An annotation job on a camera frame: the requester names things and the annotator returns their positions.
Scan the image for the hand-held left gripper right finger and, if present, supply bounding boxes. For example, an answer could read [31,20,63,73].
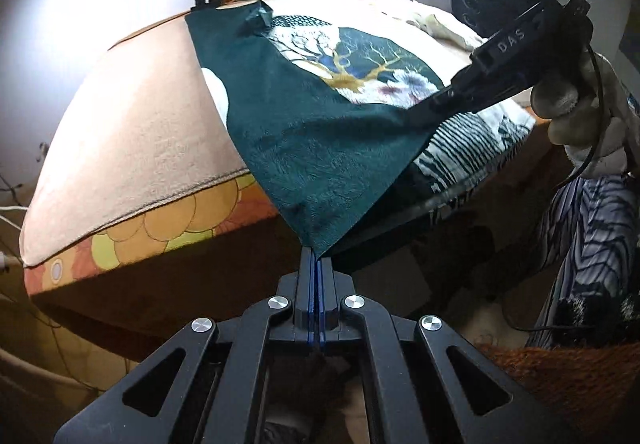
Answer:
[316,257,581,444]

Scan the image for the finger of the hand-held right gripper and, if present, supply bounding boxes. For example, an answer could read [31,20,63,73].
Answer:
[407,85,483,120]

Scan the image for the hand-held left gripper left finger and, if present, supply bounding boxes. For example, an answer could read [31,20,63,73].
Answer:
[52,248,315,444]

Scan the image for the dark green printed cloth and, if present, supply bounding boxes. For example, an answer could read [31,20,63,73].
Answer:
[186,0,537,261]

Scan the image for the person's right hand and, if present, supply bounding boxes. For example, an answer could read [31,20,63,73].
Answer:
[531,52,638,175]

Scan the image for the white folded garment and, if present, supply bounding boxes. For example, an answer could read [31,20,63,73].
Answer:
[372,0,489,51]

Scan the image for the orange floral bedsheet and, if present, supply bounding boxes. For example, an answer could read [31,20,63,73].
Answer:
[22,168,282,316]

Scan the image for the beige blanket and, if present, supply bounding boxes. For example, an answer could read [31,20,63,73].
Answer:
[20,0,501,270]

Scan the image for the orange knitted cloth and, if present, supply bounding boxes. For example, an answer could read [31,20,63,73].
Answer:
[477,338,640,427]

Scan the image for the white cable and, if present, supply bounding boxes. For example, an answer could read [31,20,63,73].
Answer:
[0,204,31,275]

